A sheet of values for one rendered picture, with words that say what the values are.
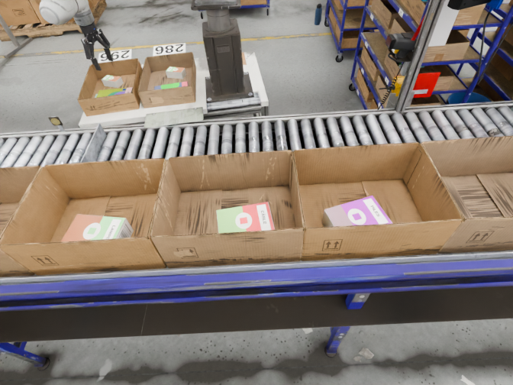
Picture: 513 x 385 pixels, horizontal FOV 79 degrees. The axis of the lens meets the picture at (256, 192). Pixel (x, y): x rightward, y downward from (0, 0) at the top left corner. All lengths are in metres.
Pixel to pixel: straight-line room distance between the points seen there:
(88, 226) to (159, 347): 0.96
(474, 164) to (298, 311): 0.76
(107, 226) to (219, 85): 1.02
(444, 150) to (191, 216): 0.83
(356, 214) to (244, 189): 0.38
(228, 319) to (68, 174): 0.71
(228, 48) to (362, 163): 0.92
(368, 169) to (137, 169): 0.76
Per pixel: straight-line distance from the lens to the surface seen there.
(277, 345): 1.75
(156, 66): 2.12
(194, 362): 1.78
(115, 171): 1.10
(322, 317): 1.15
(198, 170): 1.03
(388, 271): 0.93
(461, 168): 1.24
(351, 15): 3.91
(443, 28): 1.63
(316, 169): 1.04
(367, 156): 1.05
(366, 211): 0.96
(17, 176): 1.27
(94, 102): 1.86
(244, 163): 0.99
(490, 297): 1.37
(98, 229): 1.03
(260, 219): 0.91
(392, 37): 1.57
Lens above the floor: 1.70
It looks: 50 degrees down
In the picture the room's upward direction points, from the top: 5 degrees counter-clockwise
